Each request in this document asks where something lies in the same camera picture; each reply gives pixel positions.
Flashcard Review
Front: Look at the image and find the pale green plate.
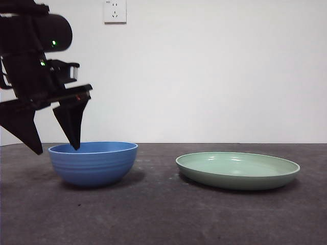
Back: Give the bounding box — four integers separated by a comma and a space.
175, 151, 301, 191

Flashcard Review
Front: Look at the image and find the blue ribbed bowl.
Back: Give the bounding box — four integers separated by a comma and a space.
48, 141, 139, 188

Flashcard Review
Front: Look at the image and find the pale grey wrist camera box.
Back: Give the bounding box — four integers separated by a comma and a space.
48, 59, 80, 85

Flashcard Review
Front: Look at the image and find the white wall socket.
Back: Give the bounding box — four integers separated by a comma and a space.
103, 0, 127, 25

